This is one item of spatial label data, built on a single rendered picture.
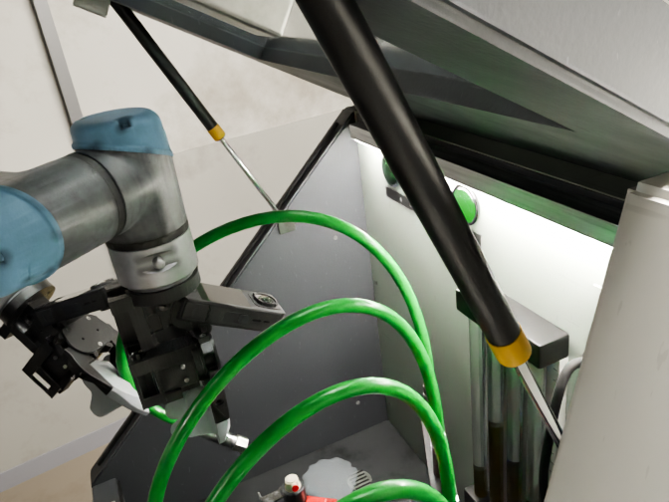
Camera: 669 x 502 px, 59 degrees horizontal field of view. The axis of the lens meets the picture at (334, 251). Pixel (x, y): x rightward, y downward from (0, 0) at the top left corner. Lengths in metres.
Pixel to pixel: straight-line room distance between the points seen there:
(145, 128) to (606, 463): 0.40
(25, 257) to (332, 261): 0.63
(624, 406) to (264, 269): 0.73
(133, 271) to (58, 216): 0.11
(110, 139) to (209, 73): 1.89
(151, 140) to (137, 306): 0.16
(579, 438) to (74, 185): 0.37
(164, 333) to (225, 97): 1.88
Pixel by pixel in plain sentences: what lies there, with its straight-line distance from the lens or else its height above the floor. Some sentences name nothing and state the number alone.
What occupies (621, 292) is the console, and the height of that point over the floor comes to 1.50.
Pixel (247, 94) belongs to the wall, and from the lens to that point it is 2.44.
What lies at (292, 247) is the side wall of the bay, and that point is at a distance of 0.96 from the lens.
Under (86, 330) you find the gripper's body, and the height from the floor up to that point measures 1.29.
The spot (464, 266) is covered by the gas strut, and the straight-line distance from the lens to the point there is 0.27.
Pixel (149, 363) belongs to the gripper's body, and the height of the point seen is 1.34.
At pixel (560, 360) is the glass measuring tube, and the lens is 0.66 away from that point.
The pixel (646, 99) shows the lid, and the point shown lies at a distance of 0.25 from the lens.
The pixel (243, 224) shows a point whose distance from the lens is 0.65.
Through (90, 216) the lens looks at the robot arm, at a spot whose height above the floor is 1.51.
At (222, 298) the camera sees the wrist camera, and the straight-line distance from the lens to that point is 0.60.
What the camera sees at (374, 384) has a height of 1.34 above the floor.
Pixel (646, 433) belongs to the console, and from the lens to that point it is 0.30.
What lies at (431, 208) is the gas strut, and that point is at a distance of 0.25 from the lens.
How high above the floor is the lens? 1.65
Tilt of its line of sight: 25 degrees down
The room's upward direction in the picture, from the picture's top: 8 degrees counter-clockwise
